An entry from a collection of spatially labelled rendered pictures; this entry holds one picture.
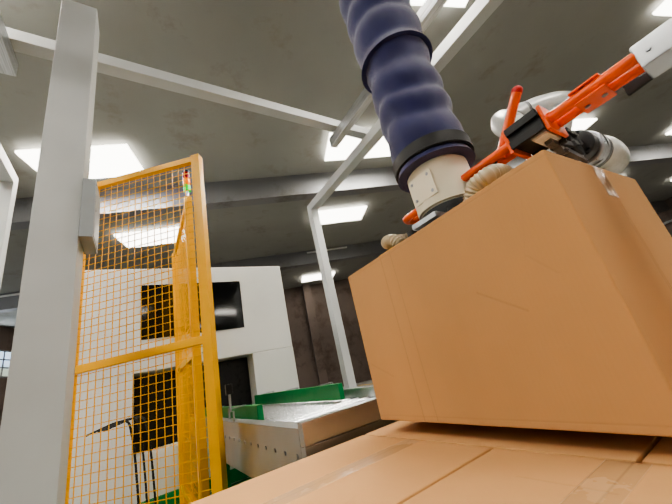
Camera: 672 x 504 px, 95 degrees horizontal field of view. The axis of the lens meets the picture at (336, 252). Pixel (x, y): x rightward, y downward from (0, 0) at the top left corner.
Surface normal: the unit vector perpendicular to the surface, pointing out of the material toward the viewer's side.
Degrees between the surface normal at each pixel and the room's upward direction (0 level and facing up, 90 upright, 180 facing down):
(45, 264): 90
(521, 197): 90
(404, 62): 77
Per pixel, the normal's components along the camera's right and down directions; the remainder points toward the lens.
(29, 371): 0.50, -0.40
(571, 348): -0.86, 0.00
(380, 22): -0.33, -0.07
